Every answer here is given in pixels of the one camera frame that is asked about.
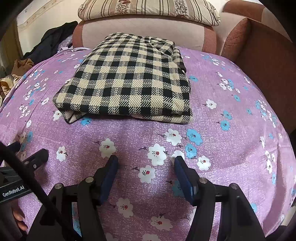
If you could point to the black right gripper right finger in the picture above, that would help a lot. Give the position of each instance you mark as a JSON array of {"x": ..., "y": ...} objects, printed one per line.
[{"x": 237, "y": 218}]

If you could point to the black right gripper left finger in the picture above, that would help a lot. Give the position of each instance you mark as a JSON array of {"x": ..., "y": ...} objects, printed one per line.
[{"x": 70, "y": 212}]

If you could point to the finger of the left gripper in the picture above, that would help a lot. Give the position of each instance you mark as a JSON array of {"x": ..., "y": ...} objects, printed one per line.
[
  {"x": 14, "y": 147},
  {"x": 36, "y": 160}
]

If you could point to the black cream checkered garment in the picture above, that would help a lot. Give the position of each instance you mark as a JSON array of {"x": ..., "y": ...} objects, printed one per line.
[{"x": 130, "y": 75}]

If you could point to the dark navy clothes pile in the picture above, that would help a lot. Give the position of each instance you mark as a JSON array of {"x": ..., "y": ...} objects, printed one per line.
[{"x": 48, "y": 45}]

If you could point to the person's left hand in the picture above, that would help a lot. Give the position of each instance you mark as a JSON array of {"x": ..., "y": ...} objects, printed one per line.
[{"x": 18, "y": 216}]

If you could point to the patterned beige brown blanket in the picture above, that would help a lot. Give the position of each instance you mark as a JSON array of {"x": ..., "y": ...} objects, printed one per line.
[{"x": 6, "y": 85}]

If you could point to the purple floral bed sheet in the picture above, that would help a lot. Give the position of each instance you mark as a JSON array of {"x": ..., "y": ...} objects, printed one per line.
[{"x": 235, "y": 137}]

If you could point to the brown garment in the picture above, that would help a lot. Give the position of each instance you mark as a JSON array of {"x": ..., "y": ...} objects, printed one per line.
[{"x": 22, "y": 66}]

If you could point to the wooden wardrobe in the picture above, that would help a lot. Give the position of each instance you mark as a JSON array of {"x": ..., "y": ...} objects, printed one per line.
[{"x": 10, "y": 48}]

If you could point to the pink padded headboard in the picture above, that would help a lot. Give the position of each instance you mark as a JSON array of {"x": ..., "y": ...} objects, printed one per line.
[{"x": 184, "y": 33}]

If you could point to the striped beige pillow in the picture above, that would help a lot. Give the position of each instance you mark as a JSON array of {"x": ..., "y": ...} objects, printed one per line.
[{"x": 197, "y": 11}]

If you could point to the brown wooden bed frame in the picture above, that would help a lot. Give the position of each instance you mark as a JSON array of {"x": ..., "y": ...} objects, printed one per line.
[{"x": 268, "y": 58}]

